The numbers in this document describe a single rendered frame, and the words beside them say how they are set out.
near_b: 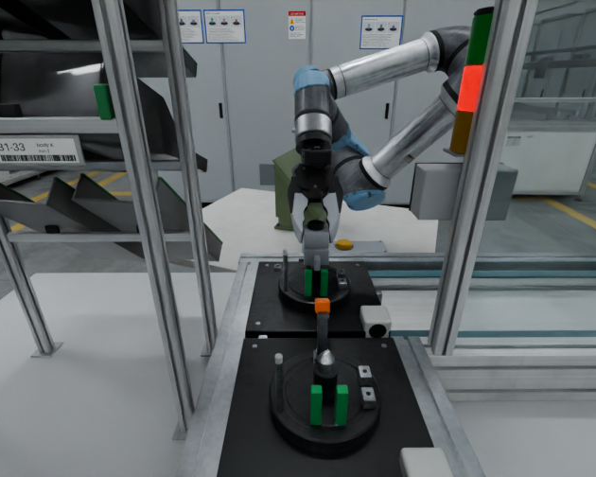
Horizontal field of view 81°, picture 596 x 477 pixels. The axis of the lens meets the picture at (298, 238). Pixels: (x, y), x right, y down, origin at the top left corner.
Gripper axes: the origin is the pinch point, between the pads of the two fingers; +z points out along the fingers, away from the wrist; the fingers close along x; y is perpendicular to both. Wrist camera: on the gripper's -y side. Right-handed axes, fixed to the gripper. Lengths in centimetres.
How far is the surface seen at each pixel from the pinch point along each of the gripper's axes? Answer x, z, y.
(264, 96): 33, -208, 220
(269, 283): 9.0, 6.9, 10.6
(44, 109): 31.1, -6.1, -26.7
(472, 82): -16.9, -10.2, -26.0
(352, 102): -51, -201, 221
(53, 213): 39.7, -0.2, -10.6
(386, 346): -10.3, 19.2, -3.1
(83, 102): 26.4, -6.3, -27.6
